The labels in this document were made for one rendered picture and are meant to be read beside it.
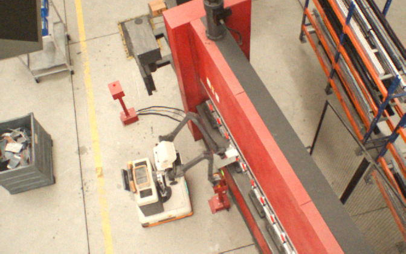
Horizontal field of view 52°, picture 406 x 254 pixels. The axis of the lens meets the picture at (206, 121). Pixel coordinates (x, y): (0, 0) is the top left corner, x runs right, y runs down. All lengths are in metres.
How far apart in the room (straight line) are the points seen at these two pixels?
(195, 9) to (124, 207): 2.82
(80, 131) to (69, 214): 1.26
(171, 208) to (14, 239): 2.12
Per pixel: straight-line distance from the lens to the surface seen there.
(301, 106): 6.20
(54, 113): 6.72
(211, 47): 3.81
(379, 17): 5.44
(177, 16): 4.11
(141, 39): 4.47
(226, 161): 4.62
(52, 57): 6.96
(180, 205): 5.24
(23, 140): 5.92
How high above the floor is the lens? 5.18
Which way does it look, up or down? 59 degrees down
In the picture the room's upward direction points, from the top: 8 degrees counter-clockwise
